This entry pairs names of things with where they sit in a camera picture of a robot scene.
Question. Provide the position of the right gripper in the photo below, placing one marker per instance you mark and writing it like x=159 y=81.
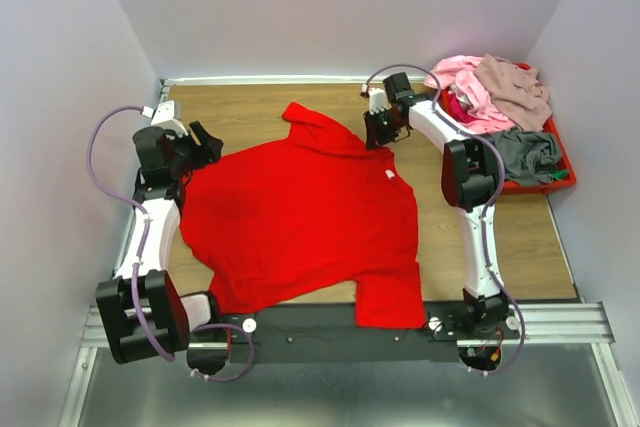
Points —
x=373 y=139

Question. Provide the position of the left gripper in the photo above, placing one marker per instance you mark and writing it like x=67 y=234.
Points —
x=209 y=151

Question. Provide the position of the red plastic bin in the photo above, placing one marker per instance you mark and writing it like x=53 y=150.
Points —
x=513 y=188

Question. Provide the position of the red t-shirt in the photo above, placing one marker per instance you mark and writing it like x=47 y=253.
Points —
x=296 y=215

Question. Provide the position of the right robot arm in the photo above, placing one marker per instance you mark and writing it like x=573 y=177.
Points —
x=472 y=178

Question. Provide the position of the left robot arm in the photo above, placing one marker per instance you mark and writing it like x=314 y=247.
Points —
x=142 y=314

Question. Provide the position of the magenta shirt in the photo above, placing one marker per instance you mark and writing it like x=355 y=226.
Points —
x=457 y=107

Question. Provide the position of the light pink shirt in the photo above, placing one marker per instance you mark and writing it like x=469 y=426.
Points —
x=476 y=111

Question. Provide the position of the dusty pink shirt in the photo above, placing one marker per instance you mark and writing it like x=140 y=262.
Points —
x=515 y=92

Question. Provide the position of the grey shirt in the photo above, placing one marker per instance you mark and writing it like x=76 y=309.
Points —
x=529 y=157

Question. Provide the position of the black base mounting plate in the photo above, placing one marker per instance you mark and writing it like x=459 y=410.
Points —
x=327 y=333

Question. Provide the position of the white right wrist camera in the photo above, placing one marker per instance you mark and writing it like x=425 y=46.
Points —
x=376 y=97

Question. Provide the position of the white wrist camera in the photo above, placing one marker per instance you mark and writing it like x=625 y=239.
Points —
x=166 y=115
x=376 y=97

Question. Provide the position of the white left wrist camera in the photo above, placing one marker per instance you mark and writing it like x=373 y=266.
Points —
x=166 y=115

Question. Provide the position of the aluminium left rail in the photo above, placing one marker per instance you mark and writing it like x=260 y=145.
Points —
x=155 y=221

